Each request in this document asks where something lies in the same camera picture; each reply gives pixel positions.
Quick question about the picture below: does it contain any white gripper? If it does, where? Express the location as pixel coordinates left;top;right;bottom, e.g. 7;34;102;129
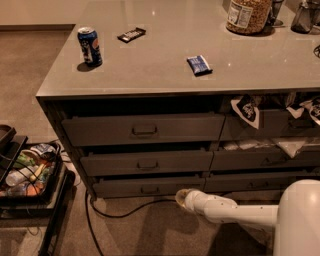
175;189;209;214

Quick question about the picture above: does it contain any grey drawer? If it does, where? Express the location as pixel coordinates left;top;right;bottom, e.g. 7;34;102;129
220;109;320;141
210;147;320;171
80;149;213;176
203;170;320;193
62;113;225;146
93;175;205;198

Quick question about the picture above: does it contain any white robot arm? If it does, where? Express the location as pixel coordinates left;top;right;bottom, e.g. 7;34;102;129
175;179;320;256

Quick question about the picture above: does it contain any grey counter cabinet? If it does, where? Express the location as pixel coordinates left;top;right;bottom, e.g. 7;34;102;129
37;0;320;197

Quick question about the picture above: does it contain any black white chip bag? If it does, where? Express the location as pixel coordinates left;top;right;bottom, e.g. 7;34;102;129
231;95;260;129
287;96;320;126

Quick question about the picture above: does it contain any clear plastic bag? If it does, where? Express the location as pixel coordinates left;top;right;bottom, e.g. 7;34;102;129
222;137;320;158

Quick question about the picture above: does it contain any blue snack packet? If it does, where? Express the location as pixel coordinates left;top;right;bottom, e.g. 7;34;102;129
187;55;213;76

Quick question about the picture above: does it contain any black bin of trash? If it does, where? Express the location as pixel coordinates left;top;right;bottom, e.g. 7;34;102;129
0;142;62;206

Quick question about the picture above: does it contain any black chocolate bar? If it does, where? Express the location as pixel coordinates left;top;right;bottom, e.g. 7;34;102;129
118;27;146;43

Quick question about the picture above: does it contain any blue pepsi can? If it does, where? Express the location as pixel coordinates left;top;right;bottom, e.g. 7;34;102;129
77;27;102;67

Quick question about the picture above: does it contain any large jar of nuts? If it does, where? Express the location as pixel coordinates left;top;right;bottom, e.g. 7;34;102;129
226;0;272;35

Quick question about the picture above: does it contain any black stemmed object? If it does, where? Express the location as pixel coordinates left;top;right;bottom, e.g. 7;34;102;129
266;0;284;27

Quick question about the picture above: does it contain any black floor cable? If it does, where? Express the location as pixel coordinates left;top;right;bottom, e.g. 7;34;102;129
83;189;178;256

